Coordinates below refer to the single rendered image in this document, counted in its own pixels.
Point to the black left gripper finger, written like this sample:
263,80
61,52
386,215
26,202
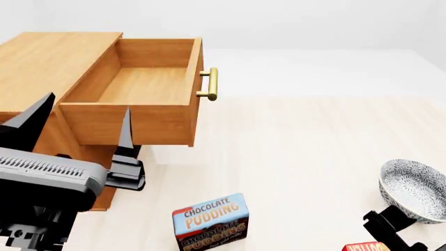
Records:
126,138
29,125

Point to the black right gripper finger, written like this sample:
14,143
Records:
395,218

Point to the red butter box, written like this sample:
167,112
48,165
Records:
366,247

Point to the open wooden drawer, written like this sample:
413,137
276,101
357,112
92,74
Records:
153,123

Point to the wooden cabinet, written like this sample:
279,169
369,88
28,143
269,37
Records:
42,65

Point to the grey patterned bowl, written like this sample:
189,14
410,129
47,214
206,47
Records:
414,188

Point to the chocolate pudding box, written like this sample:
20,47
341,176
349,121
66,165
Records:
212,222

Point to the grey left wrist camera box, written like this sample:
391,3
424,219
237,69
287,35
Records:
45,172

